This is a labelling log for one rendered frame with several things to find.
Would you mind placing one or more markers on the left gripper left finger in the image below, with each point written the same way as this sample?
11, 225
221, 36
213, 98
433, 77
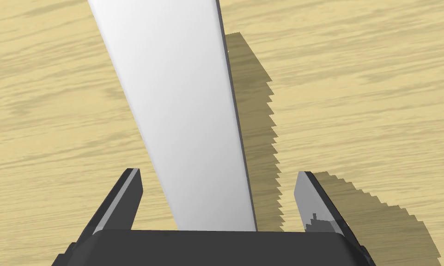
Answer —
120, 205

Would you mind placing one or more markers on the white flat long bar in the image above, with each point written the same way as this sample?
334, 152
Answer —
184, 118

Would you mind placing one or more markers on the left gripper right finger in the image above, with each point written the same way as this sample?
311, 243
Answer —
318, 207

